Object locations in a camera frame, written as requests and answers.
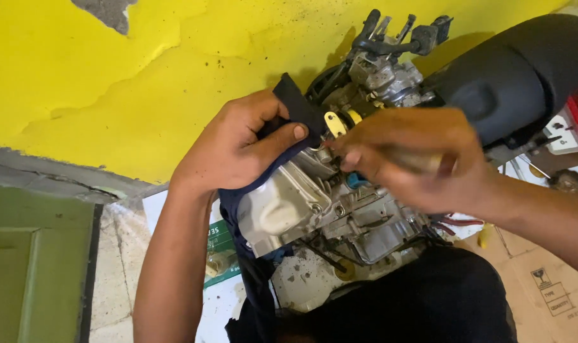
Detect cream-handled screwdriver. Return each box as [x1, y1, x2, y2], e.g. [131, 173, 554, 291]
[383, 144, 446, 175]

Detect white plastic battery box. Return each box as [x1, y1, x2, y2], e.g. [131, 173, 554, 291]
[542, 112, 578, 156]

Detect brown cardboard sheet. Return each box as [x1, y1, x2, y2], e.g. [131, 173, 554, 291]
[453, 223, 578, 343]

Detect green printed packet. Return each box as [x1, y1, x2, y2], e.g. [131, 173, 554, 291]
[203, 219, 243, 289]

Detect dark navy cloth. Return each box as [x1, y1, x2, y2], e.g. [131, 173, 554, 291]
[217, 72, 329, 343]

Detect person's right hand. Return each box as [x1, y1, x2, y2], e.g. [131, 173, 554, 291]
[326, 107, 498, 216]

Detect red cables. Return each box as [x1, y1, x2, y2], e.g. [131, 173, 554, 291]
[431, 213, 484, 237]

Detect cream yellow plastic tab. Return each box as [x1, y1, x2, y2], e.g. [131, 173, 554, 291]
[323, 111, 348, 140]

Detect grey carburetor with black levers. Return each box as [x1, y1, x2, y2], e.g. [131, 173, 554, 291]
[305, 9, 454, 140]

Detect person's black clothed leg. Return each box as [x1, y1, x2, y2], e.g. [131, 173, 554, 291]
[275, 245, 518, 343]

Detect silver motorcycle engine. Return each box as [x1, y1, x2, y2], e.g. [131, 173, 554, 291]
[236, 143, 437, 267]

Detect small yellow object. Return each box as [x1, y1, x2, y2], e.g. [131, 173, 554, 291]
[477, 223, 495, 250]

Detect black motorcycle seat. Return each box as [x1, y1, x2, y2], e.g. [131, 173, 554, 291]
[421, 13, 578, 149]

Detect person's left hand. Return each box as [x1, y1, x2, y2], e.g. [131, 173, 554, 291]
[171, 90, 310, 192]

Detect green wooden door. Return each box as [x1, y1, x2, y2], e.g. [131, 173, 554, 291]
[0, 183, 104, 343]

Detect brown furry object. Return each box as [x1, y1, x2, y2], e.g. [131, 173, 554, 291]
[547, 169, 578, 200]

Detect blue engine cap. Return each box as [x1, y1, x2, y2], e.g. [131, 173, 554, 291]
[345, 171, 370, 190]

